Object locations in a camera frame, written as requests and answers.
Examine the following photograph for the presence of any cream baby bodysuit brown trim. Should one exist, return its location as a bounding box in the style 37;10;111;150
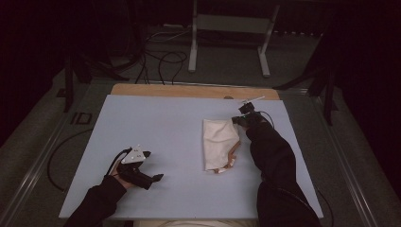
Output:
201;117;242;175

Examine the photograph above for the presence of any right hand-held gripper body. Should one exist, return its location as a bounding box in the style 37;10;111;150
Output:
237;96;268;128

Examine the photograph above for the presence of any white metal stand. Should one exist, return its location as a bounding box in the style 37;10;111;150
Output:
187;0;281;79

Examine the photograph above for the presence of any person's left hand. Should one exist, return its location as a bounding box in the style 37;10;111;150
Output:
112;160;135;190

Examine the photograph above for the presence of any right hand-held gripper black cable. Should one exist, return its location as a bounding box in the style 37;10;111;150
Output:
258;110;335;227

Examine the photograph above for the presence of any looped black cable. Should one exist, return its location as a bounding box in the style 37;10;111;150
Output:
157;51;189;86

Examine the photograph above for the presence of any black floor cable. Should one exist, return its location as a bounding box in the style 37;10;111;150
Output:
46;127;95;193

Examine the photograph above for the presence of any light blue mat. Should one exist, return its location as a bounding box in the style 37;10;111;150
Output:
59;94;324;220

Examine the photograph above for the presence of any black tripod stand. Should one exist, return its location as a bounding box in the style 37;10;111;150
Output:
56;51;131;114
273;31;340;127

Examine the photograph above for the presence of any left hand-held gripper black cable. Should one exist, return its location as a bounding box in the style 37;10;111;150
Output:
106;147;132;176

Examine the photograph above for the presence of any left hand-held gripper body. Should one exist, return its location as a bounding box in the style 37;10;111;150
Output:
117;144;153;191

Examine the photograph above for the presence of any grey cable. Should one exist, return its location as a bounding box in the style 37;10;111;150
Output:
145;26;194;44

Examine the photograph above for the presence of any aluminium floor rail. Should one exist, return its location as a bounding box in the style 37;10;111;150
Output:
0;103;78;227
310;94;381;227

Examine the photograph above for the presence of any hand-held gripper black cable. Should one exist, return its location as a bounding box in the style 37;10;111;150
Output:
106;147;132;176
258;110;335;227

